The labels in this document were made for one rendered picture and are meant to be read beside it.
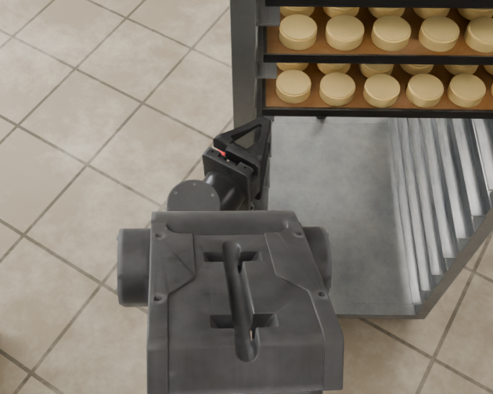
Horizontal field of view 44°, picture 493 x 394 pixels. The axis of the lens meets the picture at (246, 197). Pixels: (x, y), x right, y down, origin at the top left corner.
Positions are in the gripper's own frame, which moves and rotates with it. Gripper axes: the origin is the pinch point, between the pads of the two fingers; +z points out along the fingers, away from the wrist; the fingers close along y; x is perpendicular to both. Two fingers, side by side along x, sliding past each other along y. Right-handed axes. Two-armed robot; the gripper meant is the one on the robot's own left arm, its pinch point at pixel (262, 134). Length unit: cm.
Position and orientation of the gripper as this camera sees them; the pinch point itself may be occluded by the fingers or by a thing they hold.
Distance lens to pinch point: 79.8
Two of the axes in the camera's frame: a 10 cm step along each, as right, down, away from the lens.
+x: -8.6, -4.5, 2.5
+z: 5.1, -7.5, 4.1
